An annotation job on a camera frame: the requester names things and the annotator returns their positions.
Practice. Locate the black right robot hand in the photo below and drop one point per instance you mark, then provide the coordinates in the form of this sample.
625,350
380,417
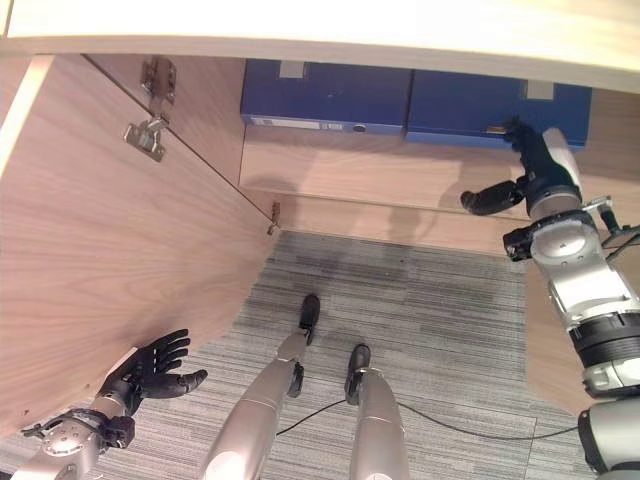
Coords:
542,165

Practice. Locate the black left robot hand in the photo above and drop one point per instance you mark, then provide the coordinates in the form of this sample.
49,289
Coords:
157,369

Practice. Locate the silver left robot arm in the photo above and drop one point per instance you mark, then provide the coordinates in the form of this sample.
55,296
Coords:
70,440

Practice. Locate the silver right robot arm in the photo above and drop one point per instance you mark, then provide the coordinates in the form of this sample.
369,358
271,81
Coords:
585,300

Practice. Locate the wooden office cabinet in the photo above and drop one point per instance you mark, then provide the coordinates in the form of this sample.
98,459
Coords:
400,150

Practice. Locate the blue folder with spine label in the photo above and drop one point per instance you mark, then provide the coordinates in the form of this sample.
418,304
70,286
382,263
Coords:
325,97

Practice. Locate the metal cabinet hinge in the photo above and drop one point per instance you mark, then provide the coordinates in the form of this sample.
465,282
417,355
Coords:
152,107

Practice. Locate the silver left robot leg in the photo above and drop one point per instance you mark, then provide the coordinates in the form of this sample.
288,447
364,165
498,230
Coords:
265,400

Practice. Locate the silver robot leg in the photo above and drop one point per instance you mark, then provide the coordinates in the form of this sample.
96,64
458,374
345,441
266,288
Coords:
372,420
265,400

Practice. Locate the small metal hinge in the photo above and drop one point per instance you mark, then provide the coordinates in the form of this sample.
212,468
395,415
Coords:
273,217

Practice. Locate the silver right robot leg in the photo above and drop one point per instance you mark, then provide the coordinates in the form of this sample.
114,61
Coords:
372,420

